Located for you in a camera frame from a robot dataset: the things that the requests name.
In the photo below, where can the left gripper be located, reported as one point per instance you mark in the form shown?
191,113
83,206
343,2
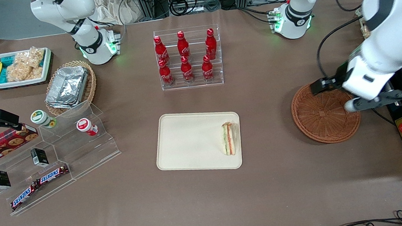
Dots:
339,75

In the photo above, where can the triangle sandwich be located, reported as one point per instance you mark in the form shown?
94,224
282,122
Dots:
228,140

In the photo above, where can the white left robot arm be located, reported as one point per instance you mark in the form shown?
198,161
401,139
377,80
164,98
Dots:
398,16

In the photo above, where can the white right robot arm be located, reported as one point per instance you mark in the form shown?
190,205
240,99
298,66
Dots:
65,8

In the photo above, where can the round brown wicker basket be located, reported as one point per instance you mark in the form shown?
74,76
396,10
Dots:
319,116

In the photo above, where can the foil containers in basket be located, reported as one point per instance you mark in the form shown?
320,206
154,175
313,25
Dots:
91,83

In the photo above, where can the cream plastic tray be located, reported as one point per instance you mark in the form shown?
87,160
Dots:
189,143

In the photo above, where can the red tartan cookie box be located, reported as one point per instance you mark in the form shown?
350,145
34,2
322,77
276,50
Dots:
1,145

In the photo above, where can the green-lid white jar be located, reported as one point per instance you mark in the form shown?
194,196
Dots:
39,116

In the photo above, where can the white rectangular snack bin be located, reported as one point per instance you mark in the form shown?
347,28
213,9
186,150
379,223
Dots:
17,83

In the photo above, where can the teal snack packet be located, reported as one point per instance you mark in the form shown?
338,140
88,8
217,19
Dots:
7,59
3,76

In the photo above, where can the clear bag of crackers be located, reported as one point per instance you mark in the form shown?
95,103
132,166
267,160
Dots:
22,73
31,57

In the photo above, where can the small black box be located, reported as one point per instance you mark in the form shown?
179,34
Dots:
1,179
39,157

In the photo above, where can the clear acrylic stepped riser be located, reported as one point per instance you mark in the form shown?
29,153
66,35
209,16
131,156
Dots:
22,174
90,153

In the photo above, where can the stack of foil trays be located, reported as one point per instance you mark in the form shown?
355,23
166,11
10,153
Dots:
67,85

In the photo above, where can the Snickers chocolate bar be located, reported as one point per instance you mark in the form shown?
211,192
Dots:
24,195
52,174

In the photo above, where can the red-lid white jar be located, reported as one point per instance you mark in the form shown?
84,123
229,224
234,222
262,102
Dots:
84,125

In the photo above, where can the red cola bottle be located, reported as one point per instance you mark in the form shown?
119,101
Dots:
187,72
183,46
210,45
166,75
160,50
207,70

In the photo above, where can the clear acrylic bottle rack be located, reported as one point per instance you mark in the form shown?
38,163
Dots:
198,84

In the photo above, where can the white cloth bag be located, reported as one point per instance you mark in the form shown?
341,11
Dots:
110,9

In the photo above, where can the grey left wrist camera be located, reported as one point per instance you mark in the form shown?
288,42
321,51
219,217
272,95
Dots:
373,102

